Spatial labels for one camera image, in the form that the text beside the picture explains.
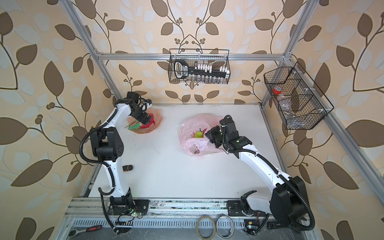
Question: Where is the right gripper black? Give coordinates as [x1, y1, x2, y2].
[205, 125, 229, 148]

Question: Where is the red dragon fruit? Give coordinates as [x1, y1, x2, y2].
[126, 114, 155, 131]

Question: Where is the green wrinkled fruit back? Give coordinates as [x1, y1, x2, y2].
[194, 130, 204, 138]

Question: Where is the pink plastic bag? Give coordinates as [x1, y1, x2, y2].
[179, 114, 223, 157]

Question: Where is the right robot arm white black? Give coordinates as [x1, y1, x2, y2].
[205, 115, 315, 232]

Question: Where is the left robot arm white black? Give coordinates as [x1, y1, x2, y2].
[79, 92, 152, 216]

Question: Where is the pink fruit plate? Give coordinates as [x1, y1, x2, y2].
[126, 109, 163, 134]

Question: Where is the black socket tool set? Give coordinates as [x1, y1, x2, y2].
[173, 60, 231, 79]

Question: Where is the orange black screwdriver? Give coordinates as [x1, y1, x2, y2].
[122, 165, 134, 172]

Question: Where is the red capped plastic bottle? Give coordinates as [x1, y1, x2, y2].
[273, 86, 297, 112]

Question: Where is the tape roll right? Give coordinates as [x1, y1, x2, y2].
[216, 215, 235, 240]

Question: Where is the tape roll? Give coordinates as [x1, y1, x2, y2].
[196, 216, 216, 240]
[216, 215, 235, 240]

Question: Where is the tape roll left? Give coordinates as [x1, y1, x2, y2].
[196, 216, 216, 240]

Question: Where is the black wire basket centre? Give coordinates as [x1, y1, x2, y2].
[168, 48, 231, 85]

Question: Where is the black wire basket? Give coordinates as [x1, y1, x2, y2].
[168, 48, 231, 85]
[264, 62, 334, 130]

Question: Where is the black wire basket right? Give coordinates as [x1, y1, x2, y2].
[264, 62, 334, 130]

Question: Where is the aluminium frame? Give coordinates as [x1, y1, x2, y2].
[60, 1, 384, 203]

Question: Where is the red handled ratchet wrench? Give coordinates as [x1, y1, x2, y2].
[68, 225, 102, 238]

